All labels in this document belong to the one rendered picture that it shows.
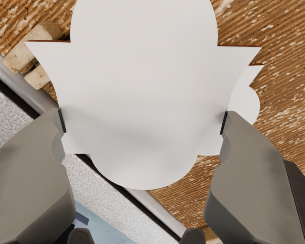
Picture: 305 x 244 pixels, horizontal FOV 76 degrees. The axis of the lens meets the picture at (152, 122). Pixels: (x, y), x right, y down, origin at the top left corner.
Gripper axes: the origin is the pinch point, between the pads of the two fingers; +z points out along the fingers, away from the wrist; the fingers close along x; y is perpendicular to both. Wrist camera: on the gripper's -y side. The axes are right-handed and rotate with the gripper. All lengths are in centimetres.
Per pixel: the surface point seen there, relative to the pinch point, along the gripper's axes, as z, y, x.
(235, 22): 10.2, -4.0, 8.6
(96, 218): 105, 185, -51
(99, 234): 105, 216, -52
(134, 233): 12.5, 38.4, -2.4
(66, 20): 10.2, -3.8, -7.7
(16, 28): 10.2, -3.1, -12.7
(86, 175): 12.4, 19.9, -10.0
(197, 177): 10.3, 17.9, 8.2
